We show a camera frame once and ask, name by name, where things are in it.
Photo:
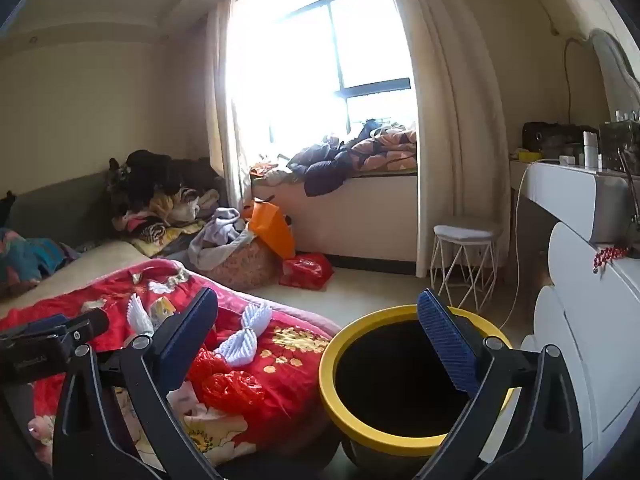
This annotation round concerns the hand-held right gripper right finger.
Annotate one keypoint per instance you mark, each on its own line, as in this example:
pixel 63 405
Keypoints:
pixel 447 345

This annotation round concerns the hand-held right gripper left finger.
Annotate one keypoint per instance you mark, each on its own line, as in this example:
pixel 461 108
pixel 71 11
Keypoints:
pixel 187 330

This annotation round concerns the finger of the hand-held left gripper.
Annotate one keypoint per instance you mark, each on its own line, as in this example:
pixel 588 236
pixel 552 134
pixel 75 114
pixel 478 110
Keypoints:
pixel 45 323
pixel 87 324

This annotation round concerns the gold snack wrapper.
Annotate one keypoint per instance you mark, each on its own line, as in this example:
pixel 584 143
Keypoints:
pixel 162 311

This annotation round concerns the small white paper wing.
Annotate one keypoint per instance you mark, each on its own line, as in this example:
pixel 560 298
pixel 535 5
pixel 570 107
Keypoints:
pixel 137 315

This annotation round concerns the white paper wings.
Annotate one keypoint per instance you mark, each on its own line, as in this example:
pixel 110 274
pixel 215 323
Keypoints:
pixel 240 347

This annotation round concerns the yellow-rimmed black bin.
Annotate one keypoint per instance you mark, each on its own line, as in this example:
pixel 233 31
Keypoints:
pixel 330 390

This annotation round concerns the beige bed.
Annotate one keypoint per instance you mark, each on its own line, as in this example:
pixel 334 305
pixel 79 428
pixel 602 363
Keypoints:
pixel 95 265

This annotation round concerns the teal patterned blanket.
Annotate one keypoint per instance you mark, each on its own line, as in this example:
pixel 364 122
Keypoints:
pixel 30 260

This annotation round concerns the floral fabric basket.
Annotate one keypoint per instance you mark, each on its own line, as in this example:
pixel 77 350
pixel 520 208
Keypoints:
pixel 245 267

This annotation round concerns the lilac grey garment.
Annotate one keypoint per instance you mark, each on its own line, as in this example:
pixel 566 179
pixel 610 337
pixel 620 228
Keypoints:
pixel 220 232

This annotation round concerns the red floral blanket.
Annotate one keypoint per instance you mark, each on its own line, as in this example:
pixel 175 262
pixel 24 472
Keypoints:
pixel 280 375

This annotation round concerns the grey headboard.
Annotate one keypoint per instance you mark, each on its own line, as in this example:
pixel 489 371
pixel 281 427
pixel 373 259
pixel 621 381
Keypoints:
pixel 60 210

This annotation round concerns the pile of mixed clothes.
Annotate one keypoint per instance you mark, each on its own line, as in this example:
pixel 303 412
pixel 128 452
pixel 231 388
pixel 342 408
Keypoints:
pixel 165 215

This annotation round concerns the dark cloth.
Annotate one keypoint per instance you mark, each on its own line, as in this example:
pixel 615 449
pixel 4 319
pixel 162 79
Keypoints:
pixel 6 207

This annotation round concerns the orange paper bag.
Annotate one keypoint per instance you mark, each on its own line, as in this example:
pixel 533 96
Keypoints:
pixel 270 232

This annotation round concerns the red plastic shopping bag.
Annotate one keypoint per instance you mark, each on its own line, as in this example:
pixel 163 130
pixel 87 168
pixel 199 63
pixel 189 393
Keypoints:
pixel 307 270

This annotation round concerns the white drawer cabinet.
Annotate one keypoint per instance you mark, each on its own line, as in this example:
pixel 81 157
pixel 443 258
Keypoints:
pixel 590 320

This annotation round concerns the white window seat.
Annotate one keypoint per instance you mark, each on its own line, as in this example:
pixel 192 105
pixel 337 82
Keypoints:
pixel 360 220

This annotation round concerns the red white clothes heap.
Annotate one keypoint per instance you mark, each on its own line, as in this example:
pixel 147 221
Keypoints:
pixel 270 175

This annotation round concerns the white vanity desk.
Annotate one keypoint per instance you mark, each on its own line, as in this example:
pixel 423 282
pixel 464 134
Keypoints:
pixel 565 195

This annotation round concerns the pink floral quilt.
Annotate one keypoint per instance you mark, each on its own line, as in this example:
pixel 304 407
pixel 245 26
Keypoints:
pixel 390 152

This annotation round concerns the yellow box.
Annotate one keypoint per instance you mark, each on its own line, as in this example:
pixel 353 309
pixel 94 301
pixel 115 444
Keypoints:
pixel 525 156

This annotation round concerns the black desk lamp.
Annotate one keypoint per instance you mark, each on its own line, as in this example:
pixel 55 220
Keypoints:
pixel 635 240

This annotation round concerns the white charger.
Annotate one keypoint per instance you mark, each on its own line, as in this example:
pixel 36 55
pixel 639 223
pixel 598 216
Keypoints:
pixel 566 160

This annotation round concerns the wide cream curtain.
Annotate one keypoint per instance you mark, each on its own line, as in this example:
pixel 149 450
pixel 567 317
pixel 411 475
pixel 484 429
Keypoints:
pixel 450 110

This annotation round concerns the white bottle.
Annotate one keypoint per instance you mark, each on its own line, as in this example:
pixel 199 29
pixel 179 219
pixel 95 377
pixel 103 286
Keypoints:
pixel 594 150
pixel 587 150

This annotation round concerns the black-framed window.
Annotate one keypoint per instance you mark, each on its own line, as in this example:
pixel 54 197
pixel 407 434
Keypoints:
pixel 370 45

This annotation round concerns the wavy-framed mirror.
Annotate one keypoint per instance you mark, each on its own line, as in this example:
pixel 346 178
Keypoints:
pixel 620 75

